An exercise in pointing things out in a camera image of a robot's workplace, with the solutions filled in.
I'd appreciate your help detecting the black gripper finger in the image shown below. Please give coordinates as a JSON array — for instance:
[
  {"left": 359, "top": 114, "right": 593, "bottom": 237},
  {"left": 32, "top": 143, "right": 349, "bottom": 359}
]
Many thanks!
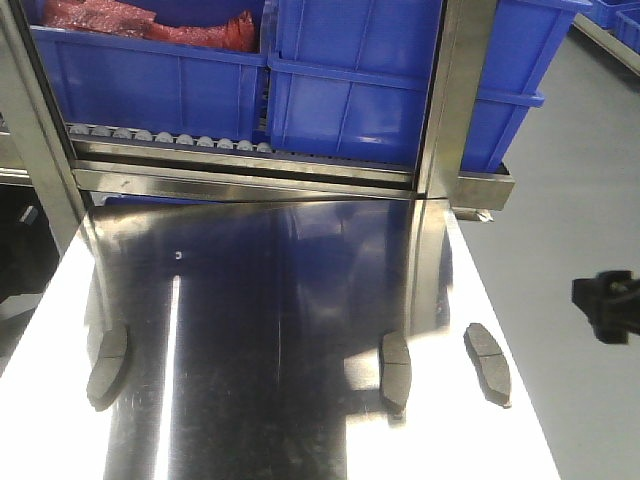
[{"left": 571, "top": 270, "right": 639, "bottom": 344}]

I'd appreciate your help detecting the grey brake pad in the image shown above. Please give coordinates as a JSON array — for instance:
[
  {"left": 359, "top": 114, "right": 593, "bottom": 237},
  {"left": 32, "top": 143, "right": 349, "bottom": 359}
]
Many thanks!
[
  {"left": 378, "top": 331, "right": 412, "bottom": 415},
  {"left": 86, "top": 323, "right": 130, "bottom": 412},
  {"left": 464, "top": 323, "right": 512, "bottom": 408}
]

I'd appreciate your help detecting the far blue bin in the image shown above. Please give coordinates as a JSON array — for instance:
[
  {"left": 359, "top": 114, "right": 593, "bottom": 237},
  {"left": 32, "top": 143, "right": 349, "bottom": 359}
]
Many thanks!
[{"left": 585, "top": 0, "right": 640, "bottom": 53}]

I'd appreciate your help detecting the right blue plastic bin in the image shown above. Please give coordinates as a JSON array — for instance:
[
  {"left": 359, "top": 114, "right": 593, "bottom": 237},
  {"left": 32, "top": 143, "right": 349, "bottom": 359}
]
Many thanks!
[{"left": 261, "top": 1, "right": 590, "bottom": 173}]

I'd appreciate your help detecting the blue plastic bin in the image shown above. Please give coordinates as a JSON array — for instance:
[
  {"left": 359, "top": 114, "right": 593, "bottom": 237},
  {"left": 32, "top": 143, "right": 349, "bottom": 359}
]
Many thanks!
[
  {"left": 261, "top": 1, "right": 590, "bottom": 173},
  {"left": 23, "top": 1, "right": 267, "bottom": 140}
]

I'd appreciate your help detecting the red plastic bag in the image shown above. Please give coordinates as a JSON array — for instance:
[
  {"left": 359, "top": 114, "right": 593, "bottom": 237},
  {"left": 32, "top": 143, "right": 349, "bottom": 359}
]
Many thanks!
[{"left": 41, "top": 1, "right": 257, "bottom": 53}]

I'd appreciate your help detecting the left blue plastic bin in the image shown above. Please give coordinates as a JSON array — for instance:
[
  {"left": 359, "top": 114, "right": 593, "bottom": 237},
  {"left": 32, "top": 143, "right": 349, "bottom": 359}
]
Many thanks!
[{"left": 23, "top": 1, "right": 267, "bottom": 140}]

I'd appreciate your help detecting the stainless steel roller rack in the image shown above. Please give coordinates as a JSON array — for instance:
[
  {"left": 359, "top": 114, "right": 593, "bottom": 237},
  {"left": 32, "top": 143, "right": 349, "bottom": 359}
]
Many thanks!
[{"left": 1, "top": 1, "right": 513, "bottom": 237}]

